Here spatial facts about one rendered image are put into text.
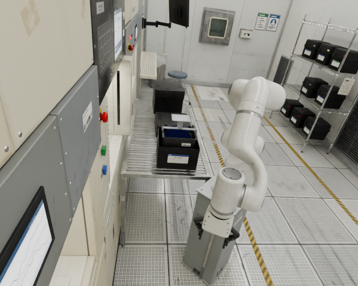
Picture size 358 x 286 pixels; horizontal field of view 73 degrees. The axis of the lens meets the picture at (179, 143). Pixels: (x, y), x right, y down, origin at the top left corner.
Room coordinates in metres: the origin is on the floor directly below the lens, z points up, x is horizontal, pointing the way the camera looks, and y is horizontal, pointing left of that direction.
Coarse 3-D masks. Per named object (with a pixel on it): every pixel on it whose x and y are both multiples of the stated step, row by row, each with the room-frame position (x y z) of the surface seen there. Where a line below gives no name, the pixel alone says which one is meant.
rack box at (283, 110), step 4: (288, 100) 4.16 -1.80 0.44; (292, 100) 4.18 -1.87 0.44; (296, 100) 4.21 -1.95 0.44; (284, 104) 4.17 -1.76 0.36; (288, 104) 4.06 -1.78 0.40; (292, 104) 4.00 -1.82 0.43; (296, 104) 4.01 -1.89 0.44; (300, 104) 4.03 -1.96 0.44; (284, 108) 4.13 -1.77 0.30; (288, 108) 4.00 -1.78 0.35; (292, 108) 3.99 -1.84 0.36; (284, 112) 4.09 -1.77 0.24; (288, 112) 3.99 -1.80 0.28; (288, 116) 4.00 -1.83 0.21
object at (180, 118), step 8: (176, 120) 1.41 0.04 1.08; (184, 120) 1.43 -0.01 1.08; (168, 128) 1.44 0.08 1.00; (176, 128) 1.45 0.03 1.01; (184, 128) 1.46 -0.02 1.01; (192, 128) 1.48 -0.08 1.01; (192, 136) 1.50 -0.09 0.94; (168, 144) 1.35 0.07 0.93; (176, 144) 1.36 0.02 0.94; (184, 144) 1.37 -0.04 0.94; (192, 144) 1.37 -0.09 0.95
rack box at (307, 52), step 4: (308, 40) 4.20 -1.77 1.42; (312, 40) 4.12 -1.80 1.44; (316, 40) 4.11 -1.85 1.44; (308, 44) 4.16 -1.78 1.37; (312, 44) 4.07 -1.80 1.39; (316, 44) 3.99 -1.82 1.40; (320, 44) 3.99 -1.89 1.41; (304, 48) 4.22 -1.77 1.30; (308, 48) 4.13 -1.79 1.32; (312, 48) 4.02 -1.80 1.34; (316, 48) 3.97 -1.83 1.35; (304, 52) 4.19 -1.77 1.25; (308, 52) 4.09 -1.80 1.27; (312, 52) 4.01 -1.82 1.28; (316, 52) 3.99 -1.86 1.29; (304, 56) 4.16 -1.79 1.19; (308, 56) 4.07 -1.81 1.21; (312, 56) 3.99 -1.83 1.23; (316, 56) 4.00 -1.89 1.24
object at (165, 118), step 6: (156, 114) 1.94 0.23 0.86; (162, 114) 1.96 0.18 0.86; (168, 114) 1.98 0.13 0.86; (180, 114) 2.01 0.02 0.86; (186, 114) 2.03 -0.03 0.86; (156, 120) 1.83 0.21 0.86; (162, 120) 1.84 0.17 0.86; (168, 120) 1.85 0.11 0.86; (156, 126) 1.79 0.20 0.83; (168, 126) 1.75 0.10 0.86; (186, 126) 1.80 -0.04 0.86; (156, 132) 1.74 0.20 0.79
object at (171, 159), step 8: (160, 128) 1.58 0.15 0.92; (160, 136) 1.58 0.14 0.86; (160, 144) 1.58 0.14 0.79; (160, 152) 1.31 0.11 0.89; (168, 152) 1.32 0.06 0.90; (176, 152) 1.32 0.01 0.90; (184, 152) 1.33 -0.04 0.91; (192, 152) 1.34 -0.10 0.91; (160, 160) 1.31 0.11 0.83; (168, 160) 1.32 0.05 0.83; (176, 160) 1.32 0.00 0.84; (184, 160) 1.33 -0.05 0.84; (192, 160) 1.34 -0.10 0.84; (160, 168) 1.31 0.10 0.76; (168, 168) 1.32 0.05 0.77; (176, 168) 1.32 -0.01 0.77; (184, 168) 1.33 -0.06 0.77; (192, 168) 1.34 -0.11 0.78
